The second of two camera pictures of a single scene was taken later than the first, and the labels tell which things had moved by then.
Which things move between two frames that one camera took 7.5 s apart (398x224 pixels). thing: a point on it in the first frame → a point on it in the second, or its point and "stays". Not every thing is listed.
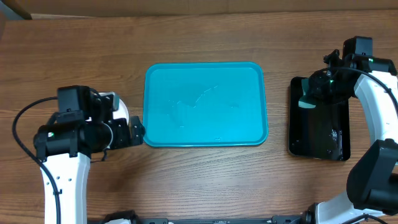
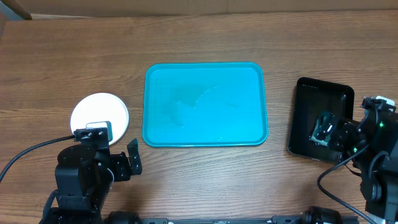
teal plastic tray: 205,104 stays
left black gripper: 124,138 → 125,168
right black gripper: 316,93 → 344,130
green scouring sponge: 305,101 → 322,132
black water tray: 323,132 stays
